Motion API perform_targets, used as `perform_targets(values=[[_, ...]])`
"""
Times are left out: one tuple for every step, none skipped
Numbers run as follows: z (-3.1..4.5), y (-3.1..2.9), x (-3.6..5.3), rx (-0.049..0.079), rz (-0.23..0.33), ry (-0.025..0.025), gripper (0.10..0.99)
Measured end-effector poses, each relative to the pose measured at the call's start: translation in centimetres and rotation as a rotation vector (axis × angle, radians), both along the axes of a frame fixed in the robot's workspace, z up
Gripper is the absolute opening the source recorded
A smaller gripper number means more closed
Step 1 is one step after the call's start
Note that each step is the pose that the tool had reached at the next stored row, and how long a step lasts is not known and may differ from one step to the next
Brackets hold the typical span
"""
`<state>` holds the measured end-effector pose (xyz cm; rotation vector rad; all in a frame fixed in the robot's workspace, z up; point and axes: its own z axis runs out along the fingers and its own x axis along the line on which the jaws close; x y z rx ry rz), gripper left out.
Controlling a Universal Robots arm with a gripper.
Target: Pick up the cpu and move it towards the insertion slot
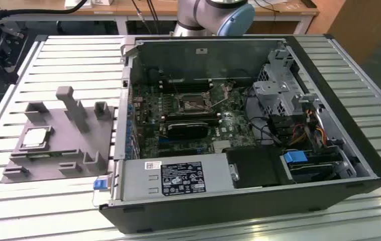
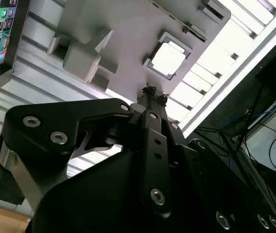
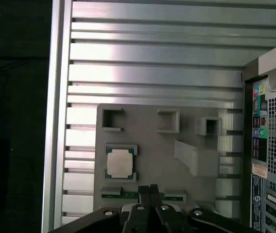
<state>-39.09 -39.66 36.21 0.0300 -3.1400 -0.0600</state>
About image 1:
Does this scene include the thick black hose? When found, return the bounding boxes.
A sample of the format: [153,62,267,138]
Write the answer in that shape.
[0,0,90,19]

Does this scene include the black plastic shroud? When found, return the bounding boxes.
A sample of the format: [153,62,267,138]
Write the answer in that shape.
[227,145,295,189]

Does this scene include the black graphics card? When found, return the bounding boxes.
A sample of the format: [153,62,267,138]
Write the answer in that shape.
[166,120,212,139]

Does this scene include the green motherboard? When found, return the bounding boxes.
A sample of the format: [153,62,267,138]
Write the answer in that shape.
[129,80,260,159]

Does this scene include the wooden cabinet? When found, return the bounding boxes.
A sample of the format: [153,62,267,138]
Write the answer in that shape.
[328,0,381,65]

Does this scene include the black open PC case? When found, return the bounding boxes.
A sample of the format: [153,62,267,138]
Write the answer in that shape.
[98,34,381,234]

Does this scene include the green RAM stick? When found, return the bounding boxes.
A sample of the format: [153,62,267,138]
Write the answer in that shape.
[26,152,62,159]

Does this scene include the hard disk in blue carrier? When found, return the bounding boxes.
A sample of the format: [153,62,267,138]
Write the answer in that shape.
[280,149,343,182]

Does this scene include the silver-topped CPU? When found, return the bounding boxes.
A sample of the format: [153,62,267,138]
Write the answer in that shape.
[22,129,50,147]

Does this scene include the coloured wire bundle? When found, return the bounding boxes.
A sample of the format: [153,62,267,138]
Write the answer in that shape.
[288,122,329,147]

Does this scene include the black looped cable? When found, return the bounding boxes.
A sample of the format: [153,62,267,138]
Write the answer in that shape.
[249,115,283,146]

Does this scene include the thin wire locking lever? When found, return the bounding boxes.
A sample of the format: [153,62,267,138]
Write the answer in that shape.
[208,96,233,108]

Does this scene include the blue plastic case latch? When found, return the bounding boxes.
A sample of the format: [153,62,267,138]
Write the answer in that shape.
[93,176,110,192]

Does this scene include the silver perforated drive cage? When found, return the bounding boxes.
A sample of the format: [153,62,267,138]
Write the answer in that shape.
[253,49,316,116]

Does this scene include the silver power supply with label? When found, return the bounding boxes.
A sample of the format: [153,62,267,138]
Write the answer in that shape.
[120,157,233,202]

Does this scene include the grey parts rack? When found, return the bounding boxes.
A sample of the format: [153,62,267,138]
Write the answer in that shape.
[2,86,118,184]

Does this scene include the thin hanging cables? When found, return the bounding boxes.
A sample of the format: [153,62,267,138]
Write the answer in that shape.
[130,0,161,35]

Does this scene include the small silver chipset heatsink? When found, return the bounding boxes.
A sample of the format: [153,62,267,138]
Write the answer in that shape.
[213,140,229,153]

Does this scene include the CPU socket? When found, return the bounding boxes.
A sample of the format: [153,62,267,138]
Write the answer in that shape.
[176,93,209,111]

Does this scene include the wooden desk with metal frame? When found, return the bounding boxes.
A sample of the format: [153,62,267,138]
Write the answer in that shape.
[0,0,320,36]

